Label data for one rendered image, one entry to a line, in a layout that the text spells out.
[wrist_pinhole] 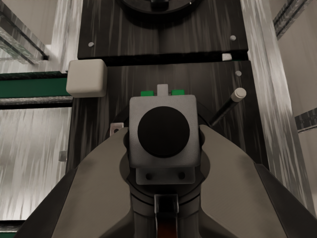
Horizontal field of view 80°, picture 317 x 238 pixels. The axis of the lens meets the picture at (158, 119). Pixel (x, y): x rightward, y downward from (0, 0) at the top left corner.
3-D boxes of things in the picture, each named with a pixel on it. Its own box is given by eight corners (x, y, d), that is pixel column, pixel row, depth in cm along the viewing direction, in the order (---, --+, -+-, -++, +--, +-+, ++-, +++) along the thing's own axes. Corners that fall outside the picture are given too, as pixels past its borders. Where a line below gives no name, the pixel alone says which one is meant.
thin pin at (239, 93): (216, 125, 21) (247, 97, 13) (209, 126, 21) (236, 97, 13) (215, 119, 22) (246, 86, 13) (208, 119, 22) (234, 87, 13)
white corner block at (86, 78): (110, 102, 27) (101, 90, 23) (79, 103, 27) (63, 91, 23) (112, 72, 28) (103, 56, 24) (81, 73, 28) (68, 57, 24)
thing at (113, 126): (126, 142, 21) (123, 140, 20) (112, 143, 21) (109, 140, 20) (126, 125, 22) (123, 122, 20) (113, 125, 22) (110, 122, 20)
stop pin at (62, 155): (81, 162, 27) (67, 161, 23) (72, 163, 27) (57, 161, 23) (82, 152, 28) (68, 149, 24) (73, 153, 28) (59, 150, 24)
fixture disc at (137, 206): (231, 216, 21) (237, 220, 19) (104, 218, 21) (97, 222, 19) (217, 95, 24) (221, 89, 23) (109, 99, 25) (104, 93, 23)
